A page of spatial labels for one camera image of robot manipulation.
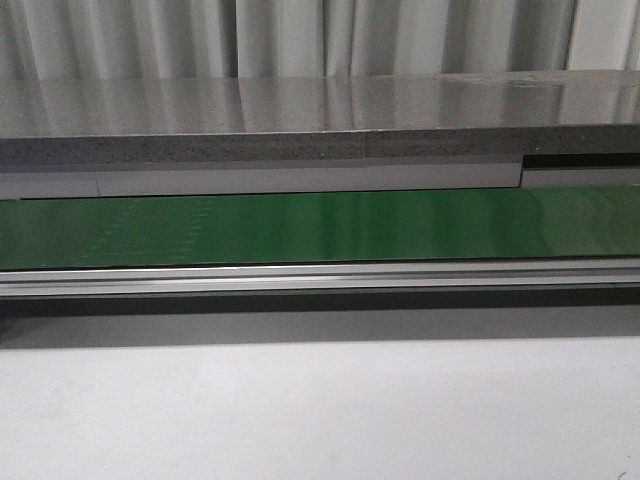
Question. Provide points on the grey conveyor back rail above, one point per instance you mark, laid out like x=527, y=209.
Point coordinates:
x=287, y=176

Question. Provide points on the aluminium conveyor front rail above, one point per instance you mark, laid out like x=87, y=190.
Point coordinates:
x=298, y=277

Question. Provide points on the green conveyor belt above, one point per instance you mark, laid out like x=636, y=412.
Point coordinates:
x=320, y=227

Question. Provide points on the white pleated curtain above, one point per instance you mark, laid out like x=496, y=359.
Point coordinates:
x=213, y=39

